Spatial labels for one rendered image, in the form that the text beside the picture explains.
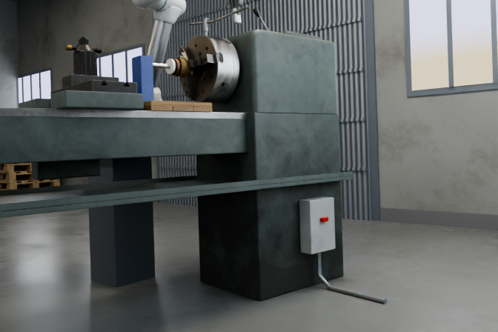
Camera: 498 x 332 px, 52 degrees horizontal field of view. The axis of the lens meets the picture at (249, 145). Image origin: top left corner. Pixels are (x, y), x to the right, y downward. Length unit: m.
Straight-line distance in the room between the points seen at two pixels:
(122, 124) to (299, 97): 0.93
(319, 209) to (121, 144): 1.04
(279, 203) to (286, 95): 0.52
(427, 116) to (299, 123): 2.14
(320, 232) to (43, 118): 1.38
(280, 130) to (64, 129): 1.01
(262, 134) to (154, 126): 0.54
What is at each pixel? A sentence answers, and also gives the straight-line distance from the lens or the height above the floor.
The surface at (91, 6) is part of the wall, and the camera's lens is 8.24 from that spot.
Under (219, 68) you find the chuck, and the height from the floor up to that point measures 1.06.
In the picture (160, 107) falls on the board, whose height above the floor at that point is 0.88.
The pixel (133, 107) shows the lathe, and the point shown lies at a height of 0.87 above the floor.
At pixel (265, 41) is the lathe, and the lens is 2.41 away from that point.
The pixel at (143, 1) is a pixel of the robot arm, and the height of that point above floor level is 1.49.
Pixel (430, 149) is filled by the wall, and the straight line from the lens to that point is 4.48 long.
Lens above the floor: 0.72
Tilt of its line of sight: level
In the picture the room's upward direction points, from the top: 2 degrees counter-clockwise
